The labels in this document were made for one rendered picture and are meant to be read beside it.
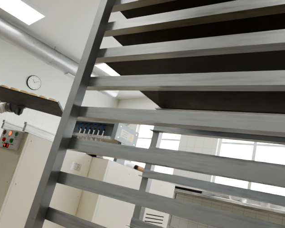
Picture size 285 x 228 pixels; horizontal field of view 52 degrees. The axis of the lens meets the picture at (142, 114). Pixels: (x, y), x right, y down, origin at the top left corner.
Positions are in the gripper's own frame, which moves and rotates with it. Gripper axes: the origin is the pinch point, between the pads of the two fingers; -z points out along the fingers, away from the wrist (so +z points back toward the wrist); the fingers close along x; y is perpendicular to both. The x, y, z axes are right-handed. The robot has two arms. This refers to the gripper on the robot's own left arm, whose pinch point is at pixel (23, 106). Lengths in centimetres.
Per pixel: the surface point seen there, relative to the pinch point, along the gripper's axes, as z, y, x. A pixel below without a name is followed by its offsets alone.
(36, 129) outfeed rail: 0.5, 16.0, -11.7
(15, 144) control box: 5.2, 6.8, -25.8
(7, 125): 29.1, 8.3, -12.6
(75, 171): 2, 64, -33
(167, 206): -163, -49, -39
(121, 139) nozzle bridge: -15, 90, 4
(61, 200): 2, 59, -57
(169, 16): -152, -49, 6
